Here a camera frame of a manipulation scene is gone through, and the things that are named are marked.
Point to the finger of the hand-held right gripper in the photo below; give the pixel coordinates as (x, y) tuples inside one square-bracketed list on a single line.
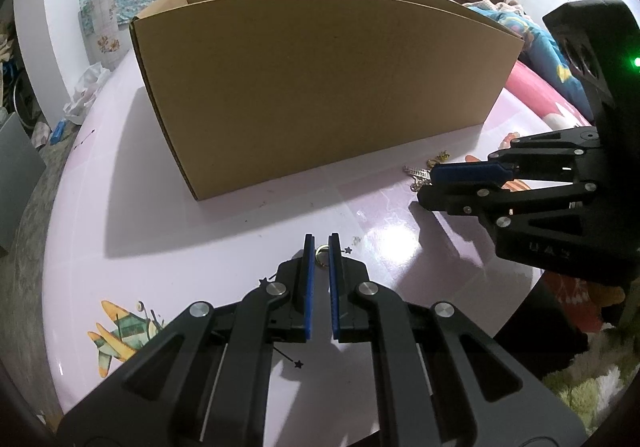
[(470, 173), (450, 201)]

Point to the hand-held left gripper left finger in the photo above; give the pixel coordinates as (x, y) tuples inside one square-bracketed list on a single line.
[(309, 297)]

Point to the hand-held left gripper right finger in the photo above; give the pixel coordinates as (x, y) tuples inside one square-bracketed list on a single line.
[(334, 297)]

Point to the silver key charm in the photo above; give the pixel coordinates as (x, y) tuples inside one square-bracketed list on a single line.
[(417, 173)]

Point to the brown cardboard box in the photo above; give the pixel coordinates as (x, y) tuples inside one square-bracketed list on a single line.
[(325, 87)]

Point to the person's right hand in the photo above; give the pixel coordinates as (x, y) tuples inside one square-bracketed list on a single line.
[(609, 296)]

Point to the pink printed mattress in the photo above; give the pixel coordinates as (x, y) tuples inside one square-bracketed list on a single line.
[(535, 92)]

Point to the blue floral blanket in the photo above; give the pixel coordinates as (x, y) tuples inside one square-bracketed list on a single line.
[(545, 47)]

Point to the dark cloth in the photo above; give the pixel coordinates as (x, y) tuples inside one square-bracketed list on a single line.
[(540, 342)]

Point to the small blue packet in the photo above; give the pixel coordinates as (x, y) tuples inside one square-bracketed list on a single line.
[(57, 131)]

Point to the white plastic bag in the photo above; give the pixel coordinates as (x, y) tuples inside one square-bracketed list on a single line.
[(87, 92)]

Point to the grey cabinet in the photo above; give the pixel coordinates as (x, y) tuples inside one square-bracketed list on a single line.
[(17, 177)]

